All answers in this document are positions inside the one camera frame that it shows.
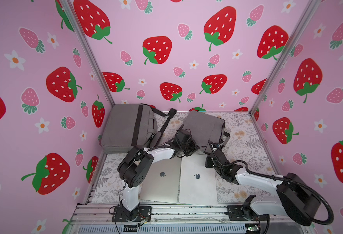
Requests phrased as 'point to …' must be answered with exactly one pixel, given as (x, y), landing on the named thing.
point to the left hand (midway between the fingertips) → (202, 146)
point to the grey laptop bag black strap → (128, 126)
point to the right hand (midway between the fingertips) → (205, 158)
